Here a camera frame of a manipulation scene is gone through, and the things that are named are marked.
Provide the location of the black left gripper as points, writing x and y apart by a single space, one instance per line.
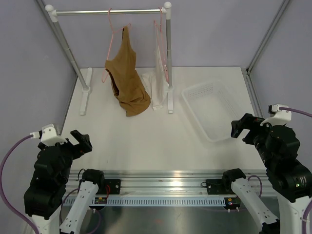
85 145

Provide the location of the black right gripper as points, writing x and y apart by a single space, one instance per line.
249 122

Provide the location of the brown tank top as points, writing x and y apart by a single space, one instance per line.
126 84

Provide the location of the pink wire hanger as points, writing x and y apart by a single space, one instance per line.
160 45
111 44

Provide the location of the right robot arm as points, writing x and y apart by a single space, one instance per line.
277 146

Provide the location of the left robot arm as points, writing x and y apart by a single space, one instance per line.
43 199

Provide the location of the white plastic basket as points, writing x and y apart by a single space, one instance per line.
213 108

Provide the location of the white clothes rack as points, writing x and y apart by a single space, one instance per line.
88 34

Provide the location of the white garment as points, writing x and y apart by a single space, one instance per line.
155 83

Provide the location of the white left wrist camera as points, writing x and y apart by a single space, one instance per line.
49 136

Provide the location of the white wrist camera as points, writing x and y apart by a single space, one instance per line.
279 115
49 136

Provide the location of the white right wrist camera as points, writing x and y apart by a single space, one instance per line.
279 115

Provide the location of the aluminium rail with cable duct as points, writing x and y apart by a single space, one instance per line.
162 188

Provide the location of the right aluminium frame post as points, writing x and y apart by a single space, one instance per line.
269 33

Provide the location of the aluminium frame post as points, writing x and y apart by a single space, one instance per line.
59 35
269 33

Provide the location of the left aluminium frame post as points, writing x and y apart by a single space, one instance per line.
59 35

